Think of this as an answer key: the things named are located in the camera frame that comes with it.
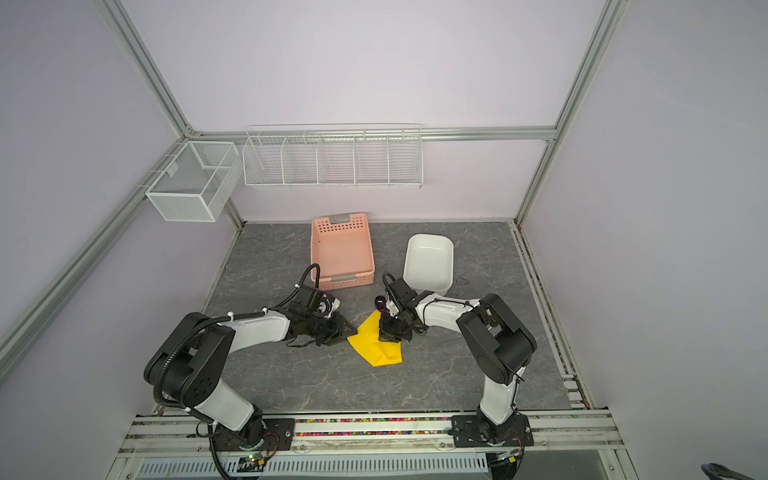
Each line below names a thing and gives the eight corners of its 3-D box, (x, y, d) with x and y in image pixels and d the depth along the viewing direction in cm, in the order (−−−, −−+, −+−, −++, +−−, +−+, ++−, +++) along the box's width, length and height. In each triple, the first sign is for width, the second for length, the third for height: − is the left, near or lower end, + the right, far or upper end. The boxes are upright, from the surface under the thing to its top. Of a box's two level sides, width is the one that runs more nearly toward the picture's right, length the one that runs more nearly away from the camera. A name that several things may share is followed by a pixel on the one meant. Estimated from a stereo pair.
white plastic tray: (403, 295, 102) (404, 285, 97) (403, 245, 116) (403, 234, 111) (457, 295, 102) (460, 285, 97) (449, 245, 116) (452, 234, 111)
